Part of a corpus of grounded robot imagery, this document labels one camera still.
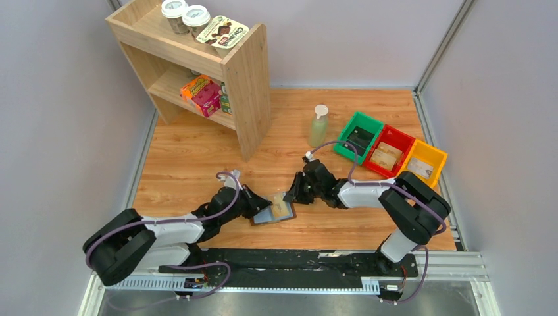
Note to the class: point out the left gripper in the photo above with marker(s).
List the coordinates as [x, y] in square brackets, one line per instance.
[249, 201]

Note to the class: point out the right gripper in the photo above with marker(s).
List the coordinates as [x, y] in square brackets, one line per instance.
[305, 187]

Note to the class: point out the brown leather card holder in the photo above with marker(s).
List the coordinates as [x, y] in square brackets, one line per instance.
[264, 217]

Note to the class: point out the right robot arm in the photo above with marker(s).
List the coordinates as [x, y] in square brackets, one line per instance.
[417, 210]

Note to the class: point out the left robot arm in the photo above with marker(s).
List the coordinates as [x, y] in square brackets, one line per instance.
[130, 241]

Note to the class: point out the black card in green bin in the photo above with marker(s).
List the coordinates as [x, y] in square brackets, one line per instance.
[360, 139]

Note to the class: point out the gold card in red bin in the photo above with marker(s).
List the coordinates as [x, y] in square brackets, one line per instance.
[389, 149]

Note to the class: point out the silver card in yellow bin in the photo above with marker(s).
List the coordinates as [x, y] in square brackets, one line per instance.
[420, 168]

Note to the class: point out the green soap bottle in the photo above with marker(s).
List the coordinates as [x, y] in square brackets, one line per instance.
[319, 125]

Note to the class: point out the green plastic bin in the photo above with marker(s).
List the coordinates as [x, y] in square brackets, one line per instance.
[365, 122]

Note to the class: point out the red plastic bin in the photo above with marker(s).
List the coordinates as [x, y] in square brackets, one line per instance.
[396, 138]

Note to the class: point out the green box on shelf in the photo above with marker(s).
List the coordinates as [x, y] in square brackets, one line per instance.
[224, 100]

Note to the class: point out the pink snack box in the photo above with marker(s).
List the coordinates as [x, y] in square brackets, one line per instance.
[213, 105]

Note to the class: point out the wooden shelf unit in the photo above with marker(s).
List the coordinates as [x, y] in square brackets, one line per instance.
[164, 62]

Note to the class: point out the orange snack box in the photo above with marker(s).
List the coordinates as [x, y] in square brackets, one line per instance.
[197, 90]

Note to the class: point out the yellow plastic bin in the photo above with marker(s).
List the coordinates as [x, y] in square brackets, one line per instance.
[425, 161]

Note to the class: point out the Chobani yogurt package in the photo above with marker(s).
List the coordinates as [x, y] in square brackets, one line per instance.
[222, 33]

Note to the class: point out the white lidded cup right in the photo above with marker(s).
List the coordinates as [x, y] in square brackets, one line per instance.
[196, 18]

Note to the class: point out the white lidded cup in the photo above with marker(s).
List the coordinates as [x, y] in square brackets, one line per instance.
[196, 18]
[173, 10]

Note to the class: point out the white lidded cup left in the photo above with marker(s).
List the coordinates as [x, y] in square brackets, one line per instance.
[173, 10]

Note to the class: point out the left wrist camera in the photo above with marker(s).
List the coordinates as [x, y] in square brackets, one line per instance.
[231, 179]

